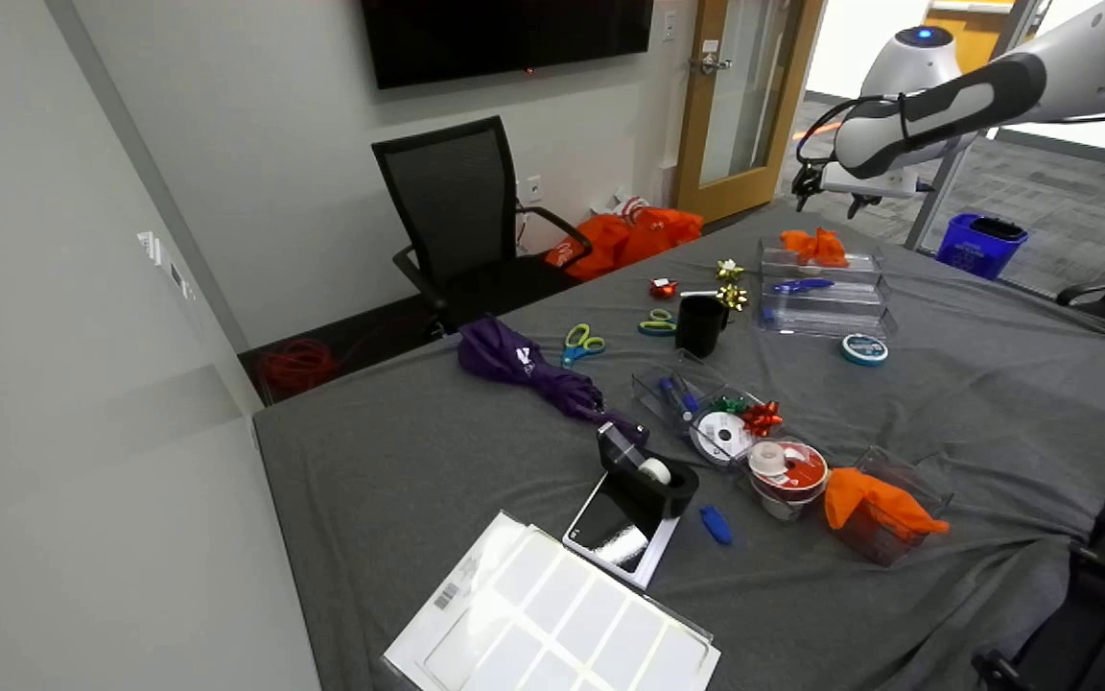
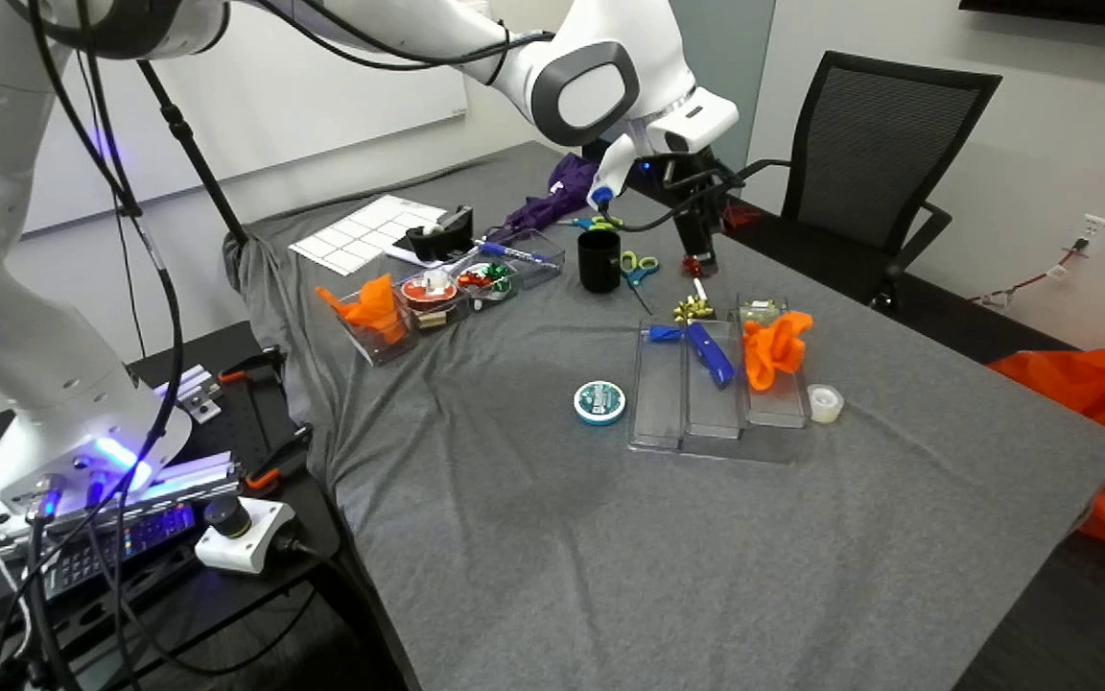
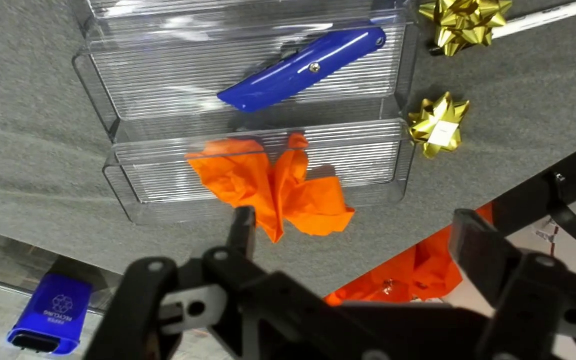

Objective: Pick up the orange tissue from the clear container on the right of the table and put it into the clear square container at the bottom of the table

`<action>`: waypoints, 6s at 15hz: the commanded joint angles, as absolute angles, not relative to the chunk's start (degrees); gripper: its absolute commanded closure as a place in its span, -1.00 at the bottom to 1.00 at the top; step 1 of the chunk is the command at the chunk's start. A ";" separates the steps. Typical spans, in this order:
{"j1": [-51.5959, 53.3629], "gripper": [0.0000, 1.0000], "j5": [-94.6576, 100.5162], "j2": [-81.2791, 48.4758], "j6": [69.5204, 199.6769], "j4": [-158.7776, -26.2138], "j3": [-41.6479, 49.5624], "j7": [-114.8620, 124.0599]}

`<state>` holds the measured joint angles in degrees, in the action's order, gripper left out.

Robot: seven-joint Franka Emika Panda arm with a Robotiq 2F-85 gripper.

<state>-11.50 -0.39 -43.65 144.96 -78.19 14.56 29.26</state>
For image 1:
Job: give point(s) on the black wall television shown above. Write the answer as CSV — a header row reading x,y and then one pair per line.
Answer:
x,y
499,36

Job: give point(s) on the black box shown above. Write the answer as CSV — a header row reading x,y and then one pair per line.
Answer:
x,y
700,325

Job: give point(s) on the green ribbon loop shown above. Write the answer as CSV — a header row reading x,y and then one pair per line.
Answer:
x,y
653,325

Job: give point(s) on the purple ribbon bundle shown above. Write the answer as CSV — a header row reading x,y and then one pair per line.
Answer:
x,y
515,355

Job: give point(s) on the large clear plastic container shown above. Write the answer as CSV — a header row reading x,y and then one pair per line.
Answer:
x,y
824,302

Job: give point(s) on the black mesh office chair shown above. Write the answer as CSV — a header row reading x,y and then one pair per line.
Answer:
x,y
457,214

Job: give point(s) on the wooden door with glass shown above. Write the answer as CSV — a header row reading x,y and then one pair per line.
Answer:
x,y
745,102

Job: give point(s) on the shiny red bow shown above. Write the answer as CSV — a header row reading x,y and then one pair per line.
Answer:
x,y
764,416

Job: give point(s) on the blue pen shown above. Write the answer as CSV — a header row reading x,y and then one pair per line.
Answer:
x,y
804,287

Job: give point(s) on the gold gift bow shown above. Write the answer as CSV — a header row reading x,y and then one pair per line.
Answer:
x,y
735,298

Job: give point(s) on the small red bow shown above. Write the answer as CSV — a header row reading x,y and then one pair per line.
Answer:
x,y
666,289

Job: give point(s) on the grey tablecloth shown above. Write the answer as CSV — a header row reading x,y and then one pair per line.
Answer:
x,y
451,475

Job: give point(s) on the small clear plastic container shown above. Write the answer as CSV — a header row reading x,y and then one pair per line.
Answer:
x,y
883,541

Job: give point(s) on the orange bags pile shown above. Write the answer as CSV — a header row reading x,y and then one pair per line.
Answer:
x,y
622,238

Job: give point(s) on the black tape dispenser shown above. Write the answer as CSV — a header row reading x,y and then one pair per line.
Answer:
x,y
636,475

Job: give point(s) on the blue white tape roll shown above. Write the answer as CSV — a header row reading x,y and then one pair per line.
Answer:
x,y
851,347

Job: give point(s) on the orange tissue paper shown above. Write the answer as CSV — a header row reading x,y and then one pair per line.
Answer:
x,y
879,499
814,246

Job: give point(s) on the red ribbon spool cup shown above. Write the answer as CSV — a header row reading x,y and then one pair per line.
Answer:
x,y
787,471

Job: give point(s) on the silver gift bow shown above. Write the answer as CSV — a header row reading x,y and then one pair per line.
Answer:
x,y
732,270

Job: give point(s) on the yellow door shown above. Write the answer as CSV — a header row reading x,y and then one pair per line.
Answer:
x,y
976,36

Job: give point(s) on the small blue clip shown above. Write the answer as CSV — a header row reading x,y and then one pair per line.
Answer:
x,y
717,525

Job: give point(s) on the white wall switch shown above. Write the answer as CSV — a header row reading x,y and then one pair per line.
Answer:
x,y
162,256

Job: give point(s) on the green blue scissors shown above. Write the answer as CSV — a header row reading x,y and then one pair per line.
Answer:
x,y
581,343

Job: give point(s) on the white grid tray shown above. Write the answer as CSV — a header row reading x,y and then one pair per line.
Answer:
x,y
548,616

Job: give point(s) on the white ribbon spool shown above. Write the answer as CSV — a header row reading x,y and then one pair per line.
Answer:
x,y
724,440

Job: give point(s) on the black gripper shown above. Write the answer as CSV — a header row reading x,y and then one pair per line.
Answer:
x,y
879,197

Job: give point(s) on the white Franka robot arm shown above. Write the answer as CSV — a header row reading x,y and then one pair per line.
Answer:
x,y
1075,70

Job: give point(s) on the clear plastic tray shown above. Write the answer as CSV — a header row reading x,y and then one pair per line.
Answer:
x,y
709,402

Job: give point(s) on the blue ribbon bundle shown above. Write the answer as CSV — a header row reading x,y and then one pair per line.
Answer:
x,y
681,397

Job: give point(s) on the grey metal frame post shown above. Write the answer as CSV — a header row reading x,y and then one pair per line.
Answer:
x,y
942,179

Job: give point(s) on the blue bin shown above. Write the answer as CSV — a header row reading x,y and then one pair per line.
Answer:
x,y
981,244

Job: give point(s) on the black tablet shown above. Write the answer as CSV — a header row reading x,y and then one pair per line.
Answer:
x,y
611,526

